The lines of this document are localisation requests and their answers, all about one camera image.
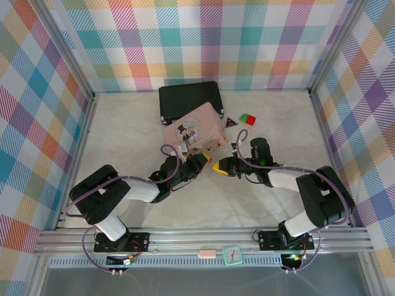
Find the pink wedding couple box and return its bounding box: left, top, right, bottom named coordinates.
left=162, top=102, right=230, bottom=154

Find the red and green block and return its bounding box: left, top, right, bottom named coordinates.
left=239, top=113, right=257, bottom=126

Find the black hard case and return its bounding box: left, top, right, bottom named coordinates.
left=158, top=81, right=225, bottom=126

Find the teal square clock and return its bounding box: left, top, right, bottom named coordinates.
left=222, top=245, right=244, bottom=266

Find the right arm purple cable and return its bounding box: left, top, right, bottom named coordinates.
left=235, top=129, right=356, bottom=274

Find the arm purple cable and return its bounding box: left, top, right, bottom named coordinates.
left=235, top=129, right=356, bottom=274
left=64, top=144, right=186, bottom=274

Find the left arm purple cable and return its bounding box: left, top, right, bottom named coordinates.
left=64, top=144, right=186, bottom=274

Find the aluminium floor rail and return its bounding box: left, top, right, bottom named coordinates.
left=54, top=92, right=99, bottom=231
left=307, top=89, right=356, bottom=229

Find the aluminium mounting rail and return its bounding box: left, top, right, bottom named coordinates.
left=33, top=227, right=376, bottom=257

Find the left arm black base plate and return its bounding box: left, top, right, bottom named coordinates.
left=94, top=232, right=151, bottom=253

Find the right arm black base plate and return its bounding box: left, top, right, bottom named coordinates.
left=257, top=230, right=315, bottom=251

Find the grey slotted cable duct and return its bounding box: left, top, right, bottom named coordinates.
left=49, top=257, right=285, bottom=268

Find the aluminium corner post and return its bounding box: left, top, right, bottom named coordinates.
left=308, top=0, right=367, bottom=98
left=36, top=0, right=96, bottom=99

